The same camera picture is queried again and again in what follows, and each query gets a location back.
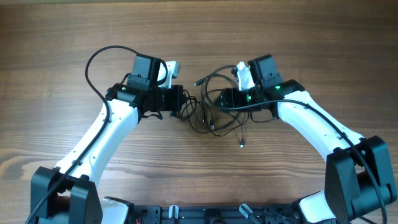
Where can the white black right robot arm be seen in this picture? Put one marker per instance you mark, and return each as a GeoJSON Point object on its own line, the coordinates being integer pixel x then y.
{"type": "Point", "coordinates": [358, 177]}

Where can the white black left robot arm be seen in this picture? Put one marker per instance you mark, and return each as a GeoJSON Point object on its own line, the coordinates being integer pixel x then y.
{"type": "Point", "coordinates": [68, 192]}

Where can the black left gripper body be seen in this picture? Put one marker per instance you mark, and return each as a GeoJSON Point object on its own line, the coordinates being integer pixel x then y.
{"type": "Point", "coordinates": [166, 99]}

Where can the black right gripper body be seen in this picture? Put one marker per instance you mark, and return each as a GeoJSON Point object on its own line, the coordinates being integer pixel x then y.
{"type": "Point", "coordinates": [236, 99]}

